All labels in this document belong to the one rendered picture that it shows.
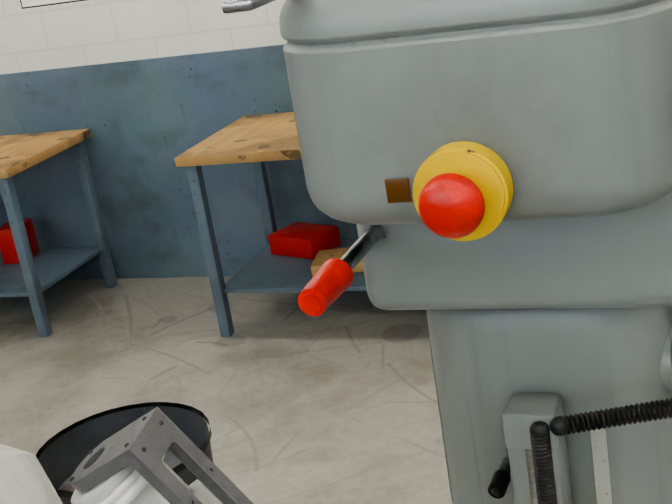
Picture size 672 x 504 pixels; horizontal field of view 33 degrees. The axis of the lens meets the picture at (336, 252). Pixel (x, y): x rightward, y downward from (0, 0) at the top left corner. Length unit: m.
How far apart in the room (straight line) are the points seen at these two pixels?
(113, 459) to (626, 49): 0.37
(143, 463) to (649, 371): 0.45
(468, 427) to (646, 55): 0.38
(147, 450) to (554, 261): 0.35
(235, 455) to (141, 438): 3.62
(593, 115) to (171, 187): 5.43
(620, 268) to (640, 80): 0.17
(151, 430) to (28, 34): 5.72
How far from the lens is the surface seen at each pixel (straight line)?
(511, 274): 0.83
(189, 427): 3.21
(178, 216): 6.11
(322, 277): 0.74
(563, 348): 0.89
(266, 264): 5.44
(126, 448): 0.61
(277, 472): 4.06
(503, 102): 0.69
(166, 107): 5.95
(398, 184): 0.72
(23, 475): 0.74
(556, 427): 0.79
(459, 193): 0.66
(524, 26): 0.69
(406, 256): 0.85
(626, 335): 0.89
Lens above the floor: 1.96
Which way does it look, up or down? 19 degrees down
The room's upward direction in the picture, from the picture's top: 9 degrees counter-clockwise
